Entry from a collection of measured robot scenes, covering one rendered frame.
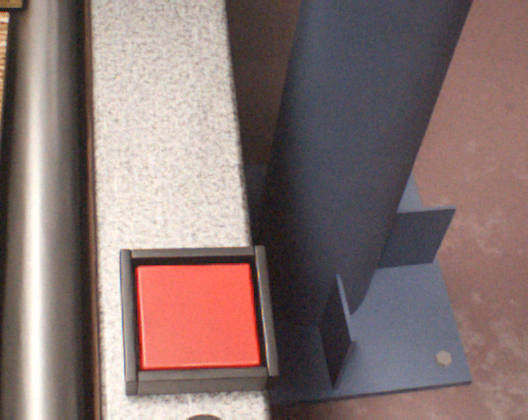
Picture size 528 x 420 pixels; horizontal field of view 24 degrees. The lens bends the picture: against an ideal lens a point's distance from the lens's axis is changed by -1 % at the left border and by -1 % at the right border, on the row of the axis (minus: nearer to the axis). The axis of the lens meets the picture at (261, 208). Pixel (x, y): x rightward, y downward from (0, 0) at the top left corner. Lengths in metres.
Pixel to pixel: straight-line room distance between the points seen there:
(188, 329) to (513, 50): 1.51
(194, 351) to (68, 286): 0.08
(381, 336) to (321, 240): 0.24
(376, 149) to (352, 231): 0.17
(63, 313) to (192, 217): 0.09
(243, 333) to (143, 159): 0.13
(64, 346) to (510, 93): 1.46
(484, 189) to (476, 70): 0.23
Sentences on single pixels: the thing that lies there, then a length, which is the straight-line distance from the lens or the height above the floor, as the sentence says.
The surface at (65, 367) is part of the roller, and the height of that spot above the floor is 0.92.
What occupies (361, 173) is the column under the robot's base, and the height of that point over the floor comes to 0.37.
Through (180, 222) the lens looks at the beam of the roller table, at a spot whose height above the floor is 0.91.
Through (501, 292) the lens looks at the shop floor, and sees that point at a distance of 1.80.
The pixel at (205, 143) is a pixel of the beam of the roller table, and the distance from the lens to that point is 0.71.
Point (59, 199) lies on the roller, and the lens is 0.68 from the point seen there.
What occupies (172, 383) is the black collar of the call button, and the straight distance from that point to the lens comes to 0.61.
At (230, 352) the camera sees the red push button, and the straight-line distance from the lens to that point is 0.62.
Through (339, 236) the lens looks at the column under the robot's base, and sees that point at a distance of 1.50.
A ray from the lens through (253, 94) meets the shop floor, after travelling 1.92.
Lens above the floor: 1.48
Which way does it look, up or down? 56 degrees down
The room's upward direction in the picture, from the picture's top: 11 degrees clockwise
